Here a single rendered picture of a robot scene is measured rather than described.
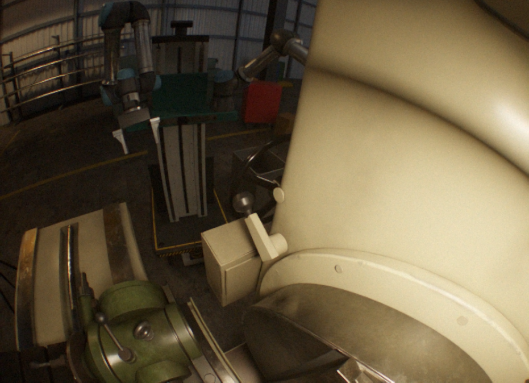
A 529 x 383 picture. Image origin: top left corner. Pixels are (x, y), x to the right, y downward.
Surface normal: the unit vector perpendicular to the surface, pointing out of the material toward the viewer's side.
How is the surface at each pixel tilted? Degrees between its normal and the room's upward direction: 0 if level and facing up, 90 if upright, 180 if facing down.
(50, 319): 0
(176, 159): 90
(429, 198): 90
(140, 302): 24
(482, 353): 90
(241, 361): 0
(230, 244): 0
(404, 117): 90
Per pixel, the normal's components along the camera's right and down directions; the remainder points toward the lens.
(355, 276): -0.81, 0.26
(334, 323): -0.22, -0.97
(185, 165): 0.40, 0.59
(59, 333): 0.13, -0.80
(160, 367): 0.32, -0.83
